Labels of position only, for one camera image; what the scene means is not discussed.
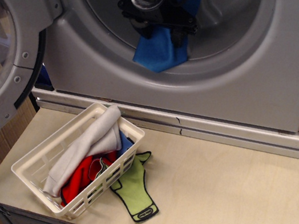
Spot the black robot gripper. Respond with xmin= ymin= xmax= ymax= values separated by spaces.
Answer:
xmin=118 ymin=0 xmax=198 ymax=48

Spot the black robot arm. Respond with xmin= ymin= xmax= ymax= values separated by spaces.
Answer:
xmin=118 ymin=0 xmax=198 ymax=48

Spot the grey toy washing machine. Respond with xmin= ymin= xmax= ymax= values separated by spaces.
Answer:
xmin=44 ymin=0 xmax=299 ymax=132

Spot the small blue cloth in basket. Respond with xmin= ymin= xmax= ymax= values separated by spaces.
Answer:
xmin=116 ymin=130 xmax=134 ymax=158

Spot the white grey cloth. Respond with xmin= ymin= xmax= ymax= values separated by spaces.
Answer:
xmin=43 ymin=105 xmax=122 ymax=197

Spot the red cloth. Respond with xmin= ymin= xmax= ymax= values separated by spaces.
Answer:
xmin=60 ymin=151 xmax=118 ymax=207

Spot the green cloth with black trim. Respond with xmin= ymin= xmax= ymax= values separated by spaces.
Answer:
xmin=111 ymin=151 xmax=159 ymax=223

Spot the white plastic basket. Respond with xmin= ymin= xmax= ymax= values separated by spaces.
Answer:
xmin=11 ymin=103 xmax=145 ymax=218

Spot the aluminium profile rail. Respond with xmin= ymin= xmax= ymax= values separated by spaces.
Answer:
xmin=31 ymin=42 xmax=299 ymax=210

